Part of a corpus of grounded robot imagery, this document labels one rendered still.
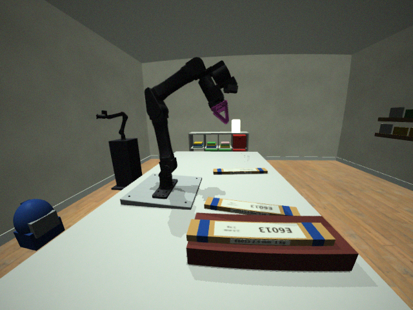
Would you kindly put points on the white electrode pack with printed label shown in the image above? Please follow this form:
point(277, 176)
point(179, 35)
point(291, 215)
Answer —
point(241, 171)

